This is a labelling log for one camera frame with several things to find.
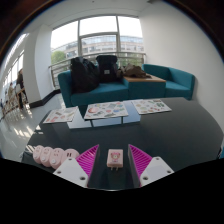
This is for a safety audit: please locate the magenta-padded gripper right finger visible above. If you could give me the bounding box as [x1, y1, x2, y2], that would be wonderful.
[127, 143, 175, 188]

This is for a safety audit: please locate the person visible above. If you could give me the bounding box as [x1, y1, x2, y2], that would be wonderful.
[7, 82, 17, 108]
[16, 67, 27, 110]

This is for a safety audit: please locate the wooden sofa table top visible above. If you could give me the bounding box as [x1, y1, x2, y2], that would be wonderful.
[122, 74, 167, 84]

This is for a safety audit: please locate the pink power strip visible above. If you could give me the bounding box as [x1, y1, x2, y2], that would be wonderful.
[31, 144, 81, 170]

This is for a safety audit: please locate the pink charger block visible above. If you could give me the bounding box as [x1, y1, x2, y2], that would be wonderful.
[106, 148, 124, 171]

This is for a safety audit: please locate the sticker sheet with green prints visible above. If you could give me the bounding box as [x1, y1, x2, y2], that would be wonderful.
[130, 98, 173, 116]

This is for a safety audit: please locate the large colourful sticker sheet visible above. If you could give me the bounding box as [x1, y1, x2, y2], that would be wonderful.
[83, 100, 130, 121]

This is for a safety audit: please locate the large black backpack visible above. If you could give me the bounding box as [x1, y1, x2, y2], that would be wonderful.
[69, 56, 101, 95]

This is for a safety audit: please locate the teal sofa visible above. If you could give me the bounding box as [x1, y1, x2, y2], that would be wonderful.
[56, 63, 197, 109]

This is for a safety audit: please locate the black backpack with label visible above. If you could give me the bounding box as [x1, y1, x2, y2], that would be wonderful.
[95, 54, 120, 84]

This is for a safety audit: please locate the brown jacket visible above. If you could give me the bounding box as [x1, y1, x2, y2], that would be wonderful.
[121, 63, 152, 80]

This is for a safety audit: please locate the metal balcony railing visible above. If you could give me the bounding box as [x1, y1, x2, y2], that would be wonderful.
[47, 51, 147, 90]

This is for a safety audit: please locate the sticker sheet with red prints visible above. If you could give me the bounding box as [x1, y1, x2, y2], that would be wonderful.
[42, 106, 80, 125]

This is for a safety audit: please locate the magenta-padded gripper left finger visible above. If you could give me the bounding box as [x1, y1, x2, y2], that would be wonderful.
[52, 143, 101, 188]

